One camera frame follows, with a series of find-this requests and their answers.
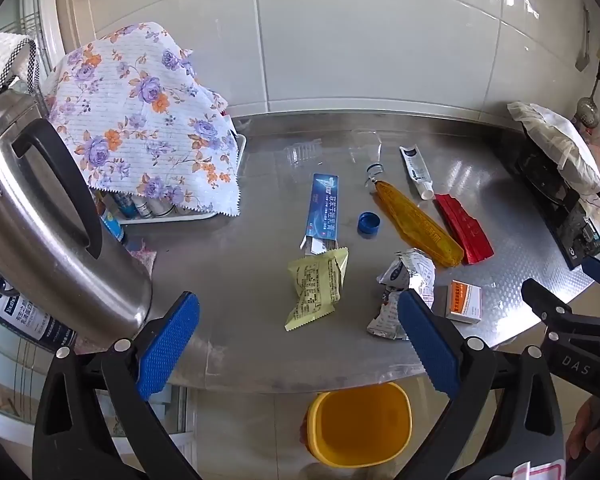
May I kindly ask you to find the blue bottle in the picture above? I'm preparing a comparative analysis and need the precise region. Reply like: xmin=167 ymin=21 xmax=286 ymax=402
xmin=100 ymin=210 xmax=128 ymax=247

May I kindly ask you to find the pink floral pad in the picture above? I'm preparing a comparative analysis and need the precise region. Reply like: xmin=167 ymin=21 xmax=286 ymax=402
xmin=127 ymin=240 xmax=158 ymax=278

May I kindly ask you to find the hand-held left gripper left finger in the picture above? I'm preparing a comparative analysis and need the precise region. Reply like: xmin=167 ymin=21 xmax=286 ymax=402
xmin=31 ymin=290 xmax=203 ymax=480

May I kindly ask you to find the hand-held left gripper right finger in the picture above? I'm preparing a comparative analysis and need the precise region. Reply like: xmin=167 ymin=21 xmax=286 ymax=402
xmin=396 ymin=289 xmax=567 ymax=480

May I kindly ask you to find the floral cloth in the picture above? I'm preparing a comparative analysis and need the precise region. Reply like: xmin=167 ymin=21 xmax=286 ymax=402
xmin=42 ymin=21 xmax=243 ymax=218

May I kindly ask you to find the metal skimmer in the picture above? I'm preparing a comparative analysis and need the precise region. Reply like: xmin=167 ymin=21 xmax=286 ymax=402
xmin=576 ymin=57 xmax=600 ymax=129

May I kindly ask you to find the clear plastic cup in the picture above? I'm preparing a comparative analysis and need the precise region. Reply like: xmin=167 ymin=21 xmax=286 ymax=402
xmin=349 ymin=130 xmax=385 ymax=163

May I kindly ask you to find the white cloth cover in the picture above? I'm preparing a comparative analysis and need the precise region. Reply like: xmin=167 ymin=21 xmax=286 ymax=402
xmin=507 ymin=101 xmax=600 ymax=193

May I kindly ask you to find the blue bottle cap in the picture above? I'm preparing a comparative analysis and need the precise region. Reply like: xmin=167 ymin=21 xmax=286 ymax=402
xmin=357 ymin=211 xmax=382 ymax=237

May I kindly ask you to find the person's right hand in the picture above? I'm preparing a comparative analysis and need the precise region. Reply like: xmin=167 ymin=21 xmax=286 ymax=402
xmin=565 ymin=394 xmax=600 ymax=461

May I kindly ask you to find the white and navy carton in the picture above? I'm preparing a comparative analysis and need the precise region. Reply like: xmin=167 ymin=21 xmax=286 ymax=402
xmin=0 ymin=294 xmax=77 ymax=353

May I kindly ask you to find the pale yellow snack wrapper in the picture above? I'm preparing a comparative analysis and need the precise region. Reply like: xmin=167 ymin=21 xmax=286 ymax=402
xmin=285 ymin=246 xmax=350 ymax=332

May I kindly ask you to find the white squeeze tube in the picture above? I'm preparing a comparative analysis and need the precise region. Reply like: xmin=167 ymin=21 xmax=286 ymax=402
xmin=399 ymin=145 xmax=435 ymax=200

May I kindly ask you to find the silver wrapper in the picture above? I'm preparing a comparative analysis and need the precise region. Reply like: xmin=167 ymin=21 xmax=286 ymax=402
xmin=366 ymin=249 xmax=437 ymax=342

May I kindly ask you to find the red foil packet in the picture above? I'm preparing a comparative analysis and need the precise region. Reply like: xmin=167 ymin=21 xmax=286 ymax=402
xmin=433 ymin=193 xmax=495 ymax=265

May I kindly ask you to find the yellow plastic bin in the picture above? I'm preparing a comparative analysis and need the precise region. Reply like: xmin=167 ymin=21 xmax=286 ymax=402
xmin=306 ymin=381 xmax=413 ymax=468

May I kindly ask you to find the white plastic rack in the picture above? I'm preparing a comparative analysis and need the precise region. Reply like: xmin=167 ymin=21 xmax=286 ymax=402
xmin=115 ymin=132 xmax=247 ymax=226

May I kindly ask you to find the stainless steel kettle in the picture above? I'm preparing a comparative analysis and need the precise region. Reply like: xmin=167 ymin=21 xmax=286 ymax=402
xmin=0 ymin=87 xmax=153 ymax=356

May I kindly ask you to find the blue toothpaste box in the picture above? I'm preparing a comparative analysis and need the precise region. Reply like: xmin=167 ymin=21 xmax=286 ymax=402
xmin=300 ymin=173 xmax=342 ymax=256

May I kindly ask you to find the small orange medicine box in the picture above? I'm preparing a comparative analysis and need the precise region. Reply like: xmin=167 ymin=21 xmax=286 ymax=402
xmin=445 ymin=280 xmax=484 ymax=323

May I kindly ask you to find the metal spatula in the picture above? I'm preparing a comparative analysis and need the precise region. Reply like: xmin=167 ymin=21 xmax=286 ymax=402
xmin=574 ymin=5 xmax=592 ymax=72

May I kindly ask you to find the black induction cooker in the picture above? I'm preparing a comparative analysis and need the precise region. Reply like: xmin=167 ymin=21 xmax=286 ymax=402
xmin=500 ymin=130 xmax=600 ymax=271

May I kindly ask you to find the clear plastic blister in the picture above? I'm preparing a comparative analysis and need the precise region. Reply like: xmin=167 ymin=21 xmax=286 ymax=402
xmin=285 ymin=141 xmax=321 ymax=166

